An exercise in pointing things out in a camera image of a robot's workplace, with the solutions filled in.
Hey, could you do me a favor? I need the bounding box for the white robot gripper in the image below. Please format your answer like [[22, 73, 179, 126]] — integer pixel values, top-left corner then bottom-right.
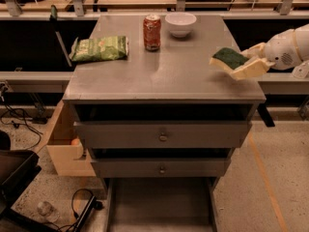
[[230, 28, 304, 80]]

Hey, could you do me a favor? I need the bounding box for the green and yellow sponge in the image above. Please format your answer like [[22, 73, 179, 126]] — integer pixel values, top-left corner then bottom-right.
[[210, 47, 248, 73]]

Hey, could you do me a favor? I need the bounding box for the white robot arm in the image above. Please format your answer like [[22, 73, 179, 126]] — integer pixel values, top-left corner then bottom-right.
[[231, 24, 309, 79]]

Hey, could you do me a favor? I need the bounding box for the grey drawer cabinet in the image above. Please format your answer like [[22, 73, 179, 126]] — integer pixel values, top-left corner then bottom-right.
[[62, 14, 267, 191]]

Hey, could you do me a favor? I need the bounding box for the grey top drawer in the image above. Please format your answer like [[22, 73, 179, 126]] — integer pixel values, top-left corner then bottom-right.
[[74, 121, 252, 149]]

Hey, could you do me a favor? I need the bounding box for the grey drawer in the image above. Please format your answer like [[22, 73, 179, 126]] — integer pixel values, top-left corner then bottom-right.
[[91, 158, 231, 178], [103, 178, 218, 232], [74, 121, 252, 149]]

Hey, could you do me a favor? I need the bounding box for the grey middle drawer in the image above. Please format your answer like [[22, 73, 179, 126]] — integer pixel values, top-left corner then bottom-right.
[[91, 158, 231, 178]]

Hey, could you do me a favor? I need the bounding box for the grey bottom drawer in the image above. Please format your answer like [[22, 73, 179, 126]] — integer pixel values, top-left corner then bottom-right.
[[103, 178, 218, 232]]

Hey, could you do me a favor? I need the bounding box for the white ceramic bowl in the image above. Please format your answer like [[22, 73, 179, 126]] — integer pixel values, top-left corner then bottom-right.
[[165, 12, 197, 38]]

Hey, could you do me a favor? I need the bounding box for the red soda can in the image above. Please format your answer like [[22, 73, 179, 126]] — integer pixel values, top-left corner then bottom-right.
[[143, 14, 161, 51]]

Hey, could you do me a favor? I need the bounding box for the green chip bag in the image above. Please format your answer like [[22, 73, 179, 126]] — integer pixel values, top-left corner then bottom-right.
[[70, 36, 128, 62]]

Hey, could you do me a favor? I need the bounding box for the orange ball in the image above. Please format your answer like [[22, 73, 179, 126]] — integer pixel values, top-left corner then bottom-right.
[[70, 138, 80, 146]]

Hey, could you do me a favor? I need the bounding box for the light wooden box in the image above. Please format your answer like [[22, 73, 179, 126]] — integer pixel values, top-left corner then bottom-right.
[[44, 101, 96, 177]]

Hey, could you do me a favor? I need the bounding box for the clear plastic bottle on floor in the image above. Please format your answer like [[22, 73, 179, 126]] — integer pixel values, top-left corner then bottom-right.
[[37, 201, 60, 222]]

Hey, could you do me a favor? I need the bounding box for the black chair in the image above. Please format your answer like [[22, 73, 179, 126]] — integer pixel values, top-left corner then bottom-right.
[[0, 130, 56, 232]]

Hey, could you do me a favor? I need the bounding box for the green handled tool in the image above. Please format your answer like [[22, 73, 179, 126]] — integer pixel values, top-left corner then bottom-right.
[[49, 5, 72, 67]]

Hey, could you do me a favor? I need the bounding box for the black cable with plug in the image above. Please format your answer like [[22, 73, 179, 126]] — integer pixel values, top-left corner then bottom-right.
[[44, 188, 104, 232]]

